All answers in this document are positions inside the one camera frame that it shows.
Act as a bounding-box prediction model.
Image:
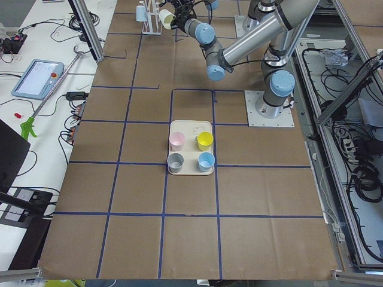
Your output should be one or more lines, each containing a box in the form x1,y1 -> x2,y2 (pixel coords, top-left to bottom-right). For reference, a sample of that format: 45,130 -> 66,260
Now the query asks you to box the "cream white cup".
159,9 -> 175,30

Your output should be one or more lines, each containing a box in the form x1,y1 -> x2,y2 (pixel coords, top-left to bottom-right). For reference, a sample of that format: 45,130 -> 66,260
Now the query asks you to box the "pink cup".
169,132 -> 186,151

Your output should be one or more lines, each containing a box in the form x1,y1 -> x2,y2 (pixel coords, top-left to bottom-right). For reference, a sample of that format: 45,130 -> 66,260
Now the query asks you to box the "aluminium frame post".
68,0 -> 105,63

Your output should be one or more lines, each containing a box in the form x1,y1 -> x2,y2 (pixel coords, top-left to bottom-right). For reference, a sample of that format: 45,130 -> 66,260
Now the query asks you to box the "green handled reach grabber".
20,47 -> 86,140

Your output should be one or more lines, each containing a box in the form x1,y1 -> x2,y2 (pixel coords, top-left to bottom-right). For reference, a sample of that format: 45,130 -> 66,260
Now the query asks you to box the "grey cup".
167,152 -> 184,174

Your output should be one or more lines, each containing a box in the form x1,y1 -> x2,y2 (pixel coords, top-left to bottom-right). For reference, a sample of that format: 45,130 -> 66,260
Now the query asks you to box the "cream plastic tray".
169,120 -> 214,175

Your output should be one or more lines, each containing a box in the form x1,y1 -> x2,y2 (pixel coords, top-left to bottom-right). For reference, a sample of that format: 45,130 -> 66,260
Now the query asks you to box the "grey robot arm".
170,0 -> 318,119
242,1 -> 280,29

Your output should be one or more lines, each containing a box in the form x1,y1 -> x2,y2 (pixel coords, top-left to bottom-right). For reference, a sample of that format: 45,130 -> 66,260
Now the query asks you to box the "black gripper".
172,0 -> 196,30

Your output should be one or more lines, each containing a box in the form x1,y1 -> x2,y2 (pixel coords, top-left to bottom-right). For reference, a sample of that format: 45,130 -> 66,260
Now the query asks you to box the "blue teach pendant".
11,59 -> 64,100

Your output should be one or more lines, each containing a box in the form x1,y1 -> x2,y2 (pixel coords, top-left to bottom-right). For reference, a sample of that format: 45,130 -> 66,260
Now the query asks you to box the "yellow cup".
197,132 -> 214,151

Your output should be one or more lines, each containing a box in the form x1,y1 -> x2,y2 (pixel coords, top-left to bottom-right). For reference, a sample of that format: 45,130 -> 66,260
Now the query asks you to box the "white wire cup rack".
139,0 -> 162,35

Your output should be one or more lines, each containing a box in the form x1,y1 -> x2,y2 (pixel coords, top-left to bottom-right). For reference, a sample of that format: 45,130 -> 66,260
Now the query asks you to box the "light blue cup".
136,5 -> 147,22
198,152 -> 215,172

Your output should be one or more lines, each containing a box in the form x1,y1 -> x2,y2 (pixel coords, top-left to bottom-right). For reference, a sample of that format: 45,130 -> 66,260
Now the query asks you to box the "black power adapter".
65,91 -> 89,101

